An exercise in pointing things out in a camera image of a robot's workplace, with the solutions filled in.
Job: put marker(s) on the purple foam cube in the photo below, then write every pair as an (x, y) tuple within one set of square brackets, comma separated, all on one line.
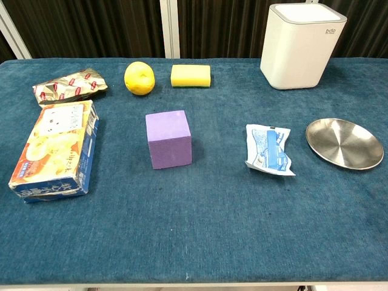
[(169, 139)]

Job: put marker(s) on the yellow green sponge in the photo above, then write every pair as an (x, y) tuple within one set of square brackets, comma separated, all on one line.
[(190, 75)]

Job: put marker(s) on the blue table cloth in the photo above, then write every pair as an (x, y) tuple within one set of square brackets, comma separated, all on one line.
[(194, 218)]

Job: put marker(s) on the blue white snack packet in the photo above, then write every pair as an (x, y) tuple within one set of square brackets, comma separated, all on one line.
[(269, 150)]

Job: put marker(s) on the yellow lemon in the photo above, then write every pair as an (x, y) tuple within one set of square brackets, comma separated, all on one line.
[(139, 78)]

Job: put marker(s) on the gold foil snack bag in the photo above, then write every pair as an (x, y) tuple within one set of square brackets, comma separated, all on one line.
[(69, 86)]

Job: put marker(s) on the blue cookie box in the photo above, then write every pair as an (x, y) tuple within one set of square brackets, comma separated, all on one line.
[(54, 151)]

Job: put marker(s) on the white trash bin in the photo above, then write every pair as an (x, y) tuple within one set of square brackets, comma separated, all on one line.
[(298, 48)]

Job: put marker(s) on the round steel plate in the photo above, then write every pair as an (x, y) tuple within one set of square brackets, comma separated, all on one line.
[(344, 144)]

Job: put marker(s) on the dark pleated curtain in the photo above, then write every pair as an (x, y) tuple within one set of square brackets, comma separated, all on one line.
[(97, 27)]

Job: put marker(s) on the white vertical frame post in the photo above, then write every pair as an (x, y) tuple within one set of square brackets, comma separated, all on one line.
[(169, 28)]

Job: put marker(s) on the white diagonal frame bar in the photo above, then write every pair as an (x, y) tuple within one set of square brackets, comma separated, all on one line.
[(13, 33)]

